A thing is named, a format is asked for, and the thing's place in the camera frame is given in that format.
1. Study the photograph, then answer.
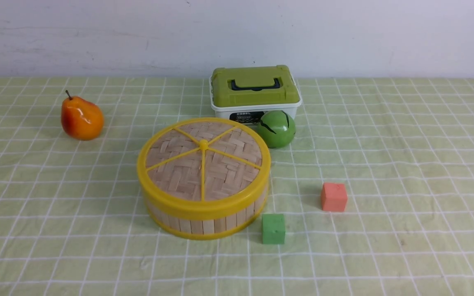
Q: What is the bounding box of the yellow rimmed bamboo steamer lid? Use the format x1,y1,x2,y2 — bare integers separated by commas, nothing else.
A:
137,118,271,220

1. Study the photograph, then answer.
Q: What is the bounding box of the bamboo steamer basket yellow rim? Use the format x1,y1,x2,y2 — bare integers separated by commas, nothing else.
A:
143,185,269,240

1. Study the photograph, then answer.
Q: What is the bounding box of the green toy watermelon ball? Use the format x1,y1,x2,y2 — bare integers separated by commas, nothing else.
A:
256,110,296,149

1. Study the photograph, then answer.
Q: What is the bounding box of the green lidded white storage box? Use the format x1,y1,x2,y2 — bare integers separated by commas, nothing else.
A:
209,65,302,125

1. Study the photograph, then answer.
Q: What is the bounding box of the green foam cube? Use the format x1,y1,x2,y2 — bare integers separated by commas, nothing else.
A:
261,213,286,244

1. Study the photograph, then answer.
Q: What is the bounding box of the red foam cube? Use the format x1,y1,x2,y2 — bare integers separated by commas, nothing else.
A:
321,182,348,212

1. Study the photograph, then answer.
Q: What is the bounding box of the orange toy pear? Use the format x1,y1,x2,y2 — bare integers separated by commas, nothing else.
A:
60,90,104,141

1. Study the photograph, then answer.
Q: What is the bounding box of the green checkered tablecloth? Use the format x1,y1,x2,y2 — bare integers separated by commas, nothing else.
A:
0,77,474,296

